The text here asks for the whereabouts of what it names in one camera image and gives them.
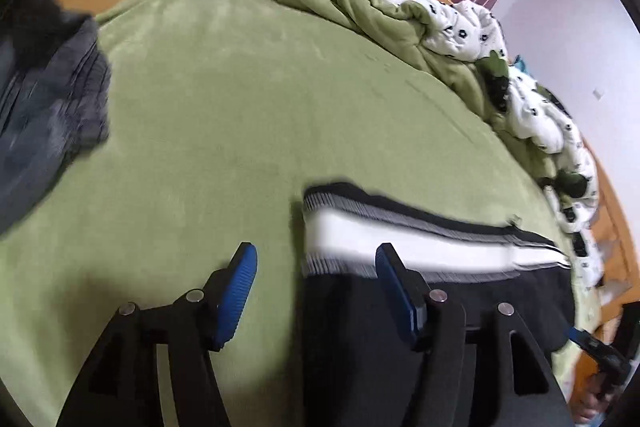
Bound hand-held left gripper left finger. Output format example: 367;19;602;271
55;242;258;427

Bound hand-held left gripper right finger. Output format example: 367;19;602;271
375;243;573;427

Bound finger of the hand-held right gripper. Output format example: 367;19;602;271
567;326;632;403

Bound white floral quilt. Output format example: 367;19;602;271
272;0;601;288

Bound green fleece bed blanket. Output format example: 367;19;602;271
0;0;586;427

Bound black pants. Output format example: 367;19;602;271
300;181;576;427

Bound grey jeans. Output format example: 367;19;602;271
0;0;112;235

